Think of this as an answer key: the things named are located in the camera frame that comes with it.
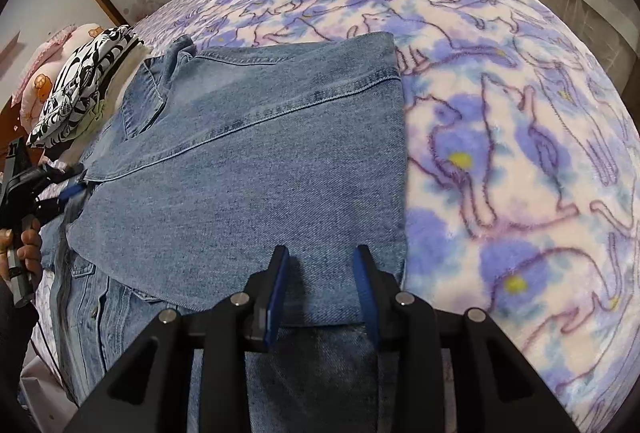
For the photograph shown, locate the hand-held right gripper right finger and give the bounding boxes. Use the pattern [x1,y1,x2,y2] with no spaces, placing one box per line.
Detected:
[352,244,566,433]

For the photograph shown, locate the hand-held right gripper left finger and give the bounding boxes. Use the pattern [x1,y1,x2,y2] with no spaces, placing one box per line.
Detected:
[87,244,291,433]

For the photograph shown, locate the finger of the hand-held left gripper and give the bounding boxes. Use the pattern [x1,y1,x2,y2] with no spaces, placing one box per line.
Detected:
[35,182,85,219]
[42,162,86,186]

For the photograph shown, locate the blue denim jeans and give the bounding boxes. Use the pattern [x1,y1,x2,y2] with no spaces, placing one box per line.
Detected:
[37,32,408,433]

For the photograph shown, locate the person's left hand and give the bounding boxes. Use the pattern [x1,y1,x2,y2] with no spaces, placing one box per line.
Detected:
[0,217,45,285]

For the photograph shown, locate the light green folded cloth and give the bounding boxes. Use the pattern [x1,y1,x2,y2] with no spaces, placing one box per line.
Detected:
[72,99,110,141]

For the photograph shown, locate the pink pillow with orange print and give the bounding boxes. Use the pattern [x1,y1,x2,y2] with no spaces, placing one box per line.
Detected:
[11,24,107,114]

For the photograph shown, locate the black and white printed cloth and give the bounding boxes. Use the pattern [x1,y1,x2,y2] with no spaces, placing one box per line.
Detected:
[26,26,146,148]

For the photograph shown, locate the cream folded cloth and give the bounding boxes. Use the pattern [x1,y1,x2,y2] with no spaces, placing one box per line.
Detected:
[97,42,153,119]

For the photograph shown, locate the black folded cloth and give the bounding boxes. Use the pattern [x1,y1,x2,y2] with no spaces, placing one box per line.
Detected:
[102,40,143,84]

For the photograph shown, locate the pink ruffled pillow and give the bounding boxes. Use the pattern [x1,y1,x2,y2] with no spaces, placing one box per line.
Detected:
[20,24,78,76]

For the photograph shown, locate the purple cat print blanket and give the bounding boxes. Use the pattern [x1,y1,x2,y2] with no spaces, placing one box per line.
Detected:
[30,0,640,433]

